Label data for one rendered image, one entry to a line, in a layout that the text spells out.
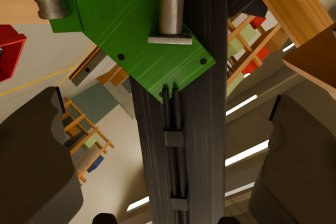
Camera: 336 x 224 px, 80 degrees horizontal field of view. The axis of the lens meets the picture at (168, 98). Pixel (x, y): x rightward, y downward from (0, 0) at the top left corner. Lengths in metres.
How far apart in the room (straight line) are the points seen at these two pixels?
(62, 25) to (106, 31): 0.06
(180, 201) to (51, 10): 0.38
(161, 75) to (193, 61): 0.05
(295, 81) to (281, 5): 6.82
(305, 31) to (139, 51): 0.92
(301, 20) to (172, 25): 0.90
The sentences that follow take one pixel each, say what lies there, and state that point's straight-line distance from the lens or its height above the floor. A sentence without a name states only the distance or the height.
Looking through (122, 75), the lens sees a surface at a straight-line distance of 7.00.
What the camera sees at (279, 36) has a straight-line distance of 4.40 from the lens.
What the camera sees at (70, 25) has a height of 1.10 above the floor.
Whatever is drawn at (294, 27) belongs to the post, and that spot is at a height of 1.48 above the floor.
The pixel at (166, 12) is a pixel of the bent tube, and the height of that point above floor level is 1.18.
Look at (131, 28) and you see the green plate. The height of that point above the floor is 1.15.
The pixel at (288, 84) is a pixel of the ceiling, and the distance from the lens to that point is 7.83.
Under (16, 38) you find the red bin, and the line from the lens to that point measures 0.70.
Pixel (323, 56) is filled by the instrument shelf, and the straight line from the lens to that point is 0.73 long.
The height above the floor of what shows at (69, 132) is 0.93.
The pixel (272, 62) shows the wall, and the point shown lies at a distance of 9.68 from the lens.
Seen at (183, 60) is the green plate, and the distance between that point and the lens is 0.31.
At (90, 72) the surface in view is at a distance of 0.49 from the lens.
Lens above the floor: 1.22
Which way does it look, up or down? 8 degrees up
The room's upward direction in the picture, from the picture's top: 139 degrees clockwise
